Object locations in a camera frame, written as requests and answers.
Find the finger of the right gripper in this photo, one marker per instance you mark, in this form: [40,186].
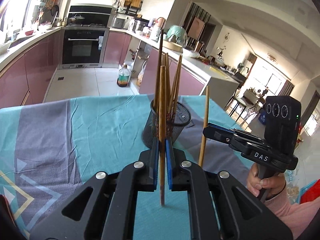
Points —
[235,145]
[224,135]

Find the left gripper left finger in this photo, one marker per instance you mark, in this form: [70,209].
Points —
[149,178]

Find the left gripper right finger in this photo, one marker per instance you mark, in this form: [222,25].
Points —
[177,179]

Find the red-patterned bamboo chopstick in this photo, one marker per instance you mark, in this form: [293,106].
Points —
[174,104]
[205,123]
[174,86]

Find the light brown wooden chopstick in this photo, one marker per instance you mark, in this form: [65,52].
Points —
[162,130]

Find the dark brown wooden chopstick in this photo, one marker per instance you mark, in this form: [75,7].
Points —
[156,97]

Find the short light bamboo chopstick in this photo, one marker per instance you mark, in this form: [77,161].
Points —
[166,63]

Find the pink sleeve right forearm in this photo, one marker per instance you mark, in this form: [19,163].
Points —
[297,217]

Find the person's right hand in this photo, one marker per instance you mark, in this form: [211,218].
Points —
[274,184]

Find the round bamboo steamer tray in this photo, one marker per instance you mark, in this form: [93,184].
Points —
[172,46]

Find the teal grey tablecloth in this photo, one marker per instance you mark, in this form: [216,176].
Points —
[49,150]

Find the pink thermos jug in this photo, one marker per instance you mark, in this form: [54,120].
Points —
[159,25]

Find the black built-in oven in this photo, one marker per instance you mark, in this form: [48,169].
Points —
[83,47]

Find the black range hood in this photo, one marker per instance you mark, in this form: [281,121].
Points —
[90,15]

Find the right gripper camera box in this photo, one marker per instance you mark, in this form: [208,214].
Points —
[282,123]

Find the black wall spice rack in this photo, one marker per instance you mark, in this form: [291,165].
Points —
[128,7]

